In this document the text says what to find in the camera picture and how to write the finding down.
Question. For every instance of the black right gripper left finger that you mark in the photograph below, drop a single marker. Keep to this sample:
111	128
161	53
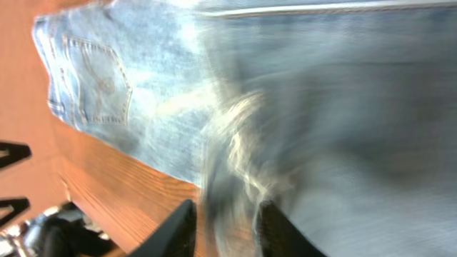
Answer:
175	237

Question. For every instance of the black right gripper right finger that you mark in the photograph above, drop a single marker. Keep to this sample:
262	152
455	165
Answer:
278	237

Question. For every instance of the light blue denim jeans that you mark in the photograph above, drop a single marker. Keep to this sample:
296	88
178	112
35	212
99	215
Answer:
342	112

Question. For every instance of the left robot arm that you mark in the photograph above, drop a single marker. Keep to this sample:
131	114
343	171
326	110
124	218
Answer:
63	231

